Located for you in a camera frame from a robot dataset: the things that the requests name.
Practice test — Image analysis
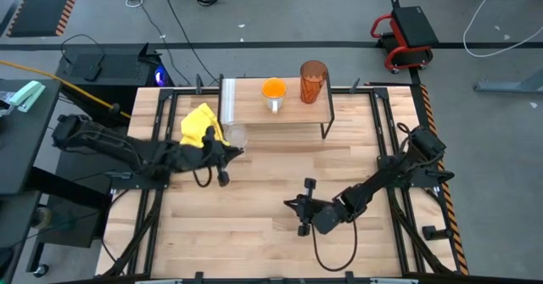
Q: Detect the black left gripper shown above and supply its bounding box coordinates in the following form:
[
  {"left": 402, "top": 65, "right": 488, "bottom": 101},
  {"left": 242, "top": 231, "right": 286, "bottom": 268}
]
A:
[{"left": 177, "top": 125, "right": 246, "bottom": 188}]

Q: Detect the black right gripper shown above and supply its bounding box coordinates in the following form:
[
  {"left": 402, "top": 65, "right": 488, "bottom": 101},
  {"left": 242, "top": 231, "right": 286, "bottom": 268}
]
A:
[{"left": 283, "top": 178, "right": 354, "bottom": 237}]

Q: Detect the clear plastic cup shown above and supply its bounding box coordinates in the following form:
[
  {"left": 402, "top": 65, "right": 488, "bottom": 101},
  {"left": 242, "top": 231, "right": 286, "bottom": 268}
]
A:
[{"left": 223, "top": 122, "right": 249, "bottom": 150}]

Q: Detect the yellow and white ceramic mug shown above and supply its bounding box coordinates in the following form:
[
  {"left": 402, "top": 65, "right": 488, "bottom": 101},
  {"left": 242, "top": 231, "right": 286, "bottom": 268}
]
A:
[{"left": 260, "top": 77, "right": 288, "bottom": 114}]

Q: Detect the orange translucent tumbler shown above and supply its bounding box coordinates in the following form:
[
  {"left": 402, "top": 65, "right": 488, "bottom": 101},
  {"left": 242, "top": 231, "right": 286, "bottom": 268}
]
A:
[{"left": 299, "top": 59, "right": 329, "bottom": 105}]

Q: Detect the wooden shelf with black legs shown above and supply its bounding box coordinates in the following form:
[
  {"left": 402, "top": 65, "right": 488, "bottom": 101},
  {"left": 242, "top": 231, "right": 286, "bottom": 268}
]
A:
[{"left": 218, "top": 77, "right": 336, "bottom": 140}]

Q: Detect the yellow cloth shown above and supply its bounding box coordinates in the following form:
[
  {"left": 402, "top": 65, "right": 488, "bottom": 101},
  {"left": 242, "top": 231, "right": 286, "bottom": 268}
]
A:
[{"left": 180, "top": 103, "right": 226, "bottom": 149}]

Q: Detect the black computer tower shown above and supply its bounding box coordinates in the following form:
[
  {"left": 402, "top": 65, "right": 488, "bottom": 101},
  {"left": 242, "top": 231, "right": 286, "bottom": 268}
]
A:
[{"left": 54, "top": 42, "right": 175, "bottom": 128}]

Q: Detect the orange black hazard strip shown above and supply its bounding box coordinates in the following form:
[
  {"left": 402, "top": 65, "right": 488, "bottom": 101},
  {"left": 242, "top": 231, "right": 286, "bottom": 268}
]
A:
[{"left": 417, "top": 84, "right": 470, "bottom": 276}]

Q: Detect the black desk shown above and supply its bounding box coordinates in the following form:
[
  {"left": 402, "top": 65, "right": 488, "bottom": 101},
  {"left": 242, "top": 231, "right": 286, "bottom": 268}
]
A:
[{"left": 0, "top": 79, "right": 63, "bottom": 196}]

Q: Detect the mint green stapler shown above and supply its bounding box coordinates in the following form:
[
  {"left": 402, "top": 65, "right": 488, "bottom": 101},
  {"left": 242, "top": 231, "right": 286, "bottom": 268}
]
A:
[{"left": 8, "top": 80, "right": 47, "bottom": 114}]

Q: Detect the red and black rolling stool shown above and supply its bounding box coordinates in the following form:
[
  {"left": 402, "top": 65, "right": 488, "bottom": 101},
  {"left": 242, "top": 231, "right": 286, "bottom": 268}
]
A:
[{"left": 370, "top": 6, "right": 440, "bottom": 75}]

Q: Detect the black mat with striped edge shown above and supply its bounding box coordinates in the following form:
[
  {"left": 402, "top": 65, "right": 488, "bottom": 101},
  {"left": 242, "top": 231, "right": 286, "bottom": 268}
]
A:
[{"left": 0, "top": 0, "right": 84, "bottom": 38}]

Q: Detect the grey stand base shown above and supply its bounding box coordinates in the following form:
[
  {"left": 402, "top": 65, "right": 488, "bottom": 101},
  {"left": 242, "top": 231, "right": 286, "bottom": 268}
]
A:
[{"left": 474, "top": 70, "right": 543, "bottom": 94}]

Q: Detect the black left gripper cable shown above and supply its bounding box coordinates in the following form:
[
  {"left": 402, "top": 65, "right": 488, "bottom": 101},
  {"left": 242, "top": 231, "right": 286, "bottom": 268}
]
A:
[{"left": 193, "top": 167, "right": 213, "bottom": 189}]

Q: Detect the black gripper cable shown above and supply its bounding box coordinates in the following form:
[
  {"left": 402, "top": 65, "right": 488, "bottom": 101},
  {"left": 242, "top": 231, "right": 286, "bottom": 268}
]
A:
[
  {"left": 311, "top": 218, "right": 359, "bottom": 273},
  {"left": 193, "top": 167, "right": 213, "bottom": 189}
]

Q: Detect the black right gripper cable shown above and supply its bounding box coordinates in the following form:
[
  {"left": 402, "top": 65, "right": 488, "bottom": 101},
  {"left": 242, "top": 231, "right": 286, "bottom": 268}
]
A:
[{"left": 311, "top": 218, "right": 359, "bottom": 273}]

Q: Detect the black aluminium table frame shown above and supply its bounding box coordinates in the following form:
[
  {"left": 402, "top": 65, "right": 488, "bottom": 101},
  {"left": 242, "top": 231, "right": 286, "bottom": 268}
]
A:
[{"left": 101, "top": 74, "right": 467, "bottom": 284}]

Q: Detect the black rolling cart frame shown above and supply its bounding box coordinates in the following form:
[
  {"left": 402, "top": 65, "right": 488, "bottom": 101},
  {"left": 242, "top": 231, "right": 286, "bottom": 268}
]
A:
[{"left": 25, "top": 142, "right": 124, "bottom": 277}]

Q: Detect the yellow floor cable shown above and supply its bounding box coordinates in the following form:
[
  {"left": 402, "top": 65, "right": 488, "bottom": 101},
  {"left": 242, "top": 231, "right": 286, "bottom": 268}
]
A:
[{"left": 0, "top": 59, "right": 132, "bottom": 120}]

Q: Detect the white floor cable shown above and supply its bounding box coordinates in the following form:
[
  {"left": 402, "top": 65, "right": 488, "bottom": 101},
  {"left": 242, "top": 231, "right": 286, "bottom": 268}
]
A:
[{"left": 462, "top": 0, "right": 543, "bottom": 59}]

